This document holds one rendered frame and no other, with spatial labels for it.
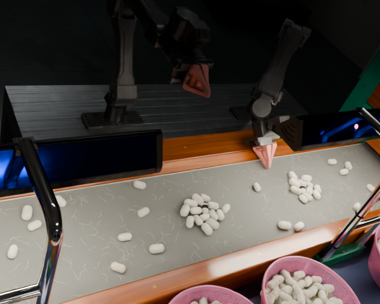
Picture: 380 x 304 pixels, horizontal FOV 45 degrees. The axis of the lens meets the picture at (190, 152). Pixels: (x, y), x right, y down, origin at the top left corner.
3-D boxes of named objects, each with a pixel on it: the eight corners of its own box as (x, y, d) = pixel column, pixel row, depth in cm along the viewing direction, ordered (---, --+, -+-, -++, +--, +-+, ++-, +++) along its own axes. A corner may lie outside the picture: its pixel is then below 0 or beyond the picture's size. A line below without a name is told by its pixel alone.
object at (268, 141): (281, 166, 145) (276, 137, 145) (264, 169, 141) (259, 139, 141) (266, 168, 151) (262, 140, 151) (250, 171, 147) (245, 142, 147)
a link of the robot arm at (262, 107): (272, 123, 137) (289, 86, 137) (245, 110, 137) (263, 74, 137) (266, 126, 149) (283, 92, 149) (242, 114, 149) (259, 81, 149)
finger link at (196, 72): (231, 83, 106) (212, 59, 111) (205, 83, 102) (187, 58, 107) (220, 106, 110) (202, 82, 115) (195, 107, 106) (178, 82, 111)
